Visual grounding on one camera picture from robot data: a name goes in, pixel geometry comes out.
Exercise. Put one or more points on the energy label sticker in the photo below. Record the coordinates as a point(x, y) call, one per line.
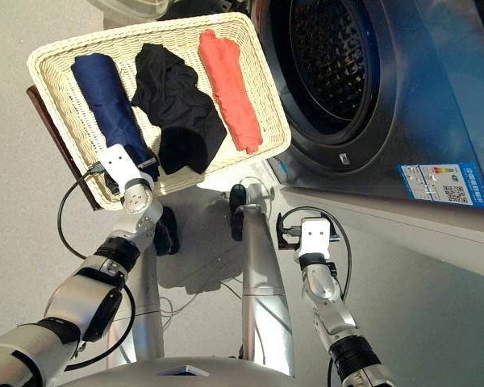
point(443, 185)

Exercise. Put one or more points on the dark brown wooden stand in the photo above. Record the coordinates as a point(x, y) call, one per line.
point(62, 145)

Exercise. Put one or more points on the orange-red cloth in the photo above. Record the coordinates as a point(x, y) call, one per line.
point(230, 92)

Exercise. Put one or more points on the black cloth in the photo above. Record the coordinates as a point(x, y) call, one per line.
point(177, 113)

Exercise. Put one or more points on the pale woven basket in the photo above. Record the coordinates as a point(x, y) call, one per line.
point(60, 92)

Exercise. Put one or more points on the grey washing machine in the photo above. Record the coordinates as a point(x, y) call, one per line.
point(427, 101)

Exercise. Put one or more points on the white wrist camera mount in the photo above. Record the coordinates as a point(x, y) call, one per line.
point(314, 238)
point(119, 161)

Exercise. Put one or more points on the round washing machine door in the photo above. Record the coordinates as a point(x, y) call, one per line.
point(137, 10)

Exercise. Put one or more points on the navy blue cloth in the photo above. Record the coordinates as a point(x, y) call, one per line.
point(105, 101)

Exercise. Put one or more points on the silver robot torso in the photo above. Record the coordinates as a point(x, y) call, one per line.
point(145, 377)

